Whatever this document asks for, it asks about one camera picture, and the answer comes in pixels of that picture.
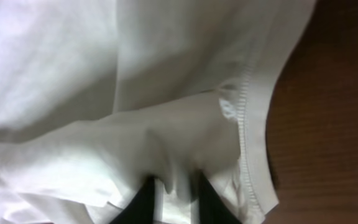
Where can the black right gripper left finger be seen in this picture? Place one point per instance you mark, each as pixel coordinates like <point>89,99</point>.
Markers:
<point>141,208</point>

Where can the white t-shirt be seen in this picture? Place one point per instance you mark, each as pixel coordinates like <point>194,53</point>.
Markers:
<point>98,96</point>

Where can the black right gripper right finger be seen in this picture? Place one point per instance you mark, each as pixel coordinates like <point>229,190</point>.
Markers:
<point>211,208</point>

